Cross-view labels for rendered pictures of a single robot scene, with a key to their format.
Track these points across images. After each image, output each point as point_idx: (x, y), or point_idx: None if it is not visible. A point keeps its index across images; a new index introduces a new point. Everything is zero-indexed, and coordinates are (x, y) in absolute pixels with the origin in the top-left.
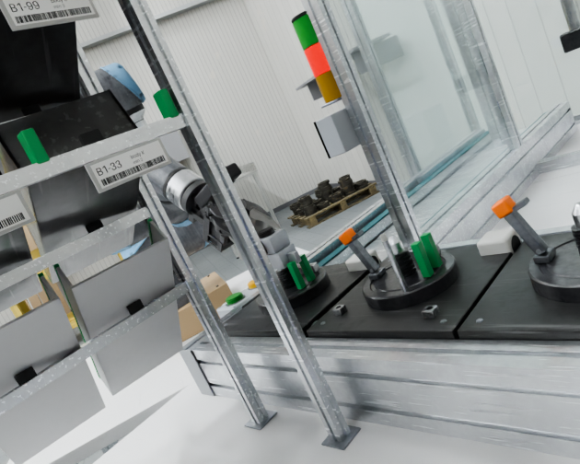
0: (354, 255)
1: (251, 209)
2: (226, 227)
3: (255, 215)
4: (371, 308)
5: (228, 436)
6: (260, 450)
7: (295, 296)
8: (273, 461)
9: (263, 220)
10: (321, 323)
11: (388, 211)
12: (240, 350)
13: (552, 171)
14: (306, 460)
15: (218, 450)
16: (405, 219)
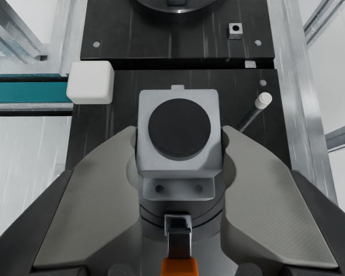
0: (85, 87)
1: (52, 269)
2: (344, 239)
3: (110, 208)
4: (224, 0)
5: (338, 174)
6: (332, 120)
7: (219, 114)
8: (333, 97)
9: (116, 170)
10: (260, 42)
11: None
12: (323, 159)
13: None
14: (318, 71)
15: None
16: (13, 10)
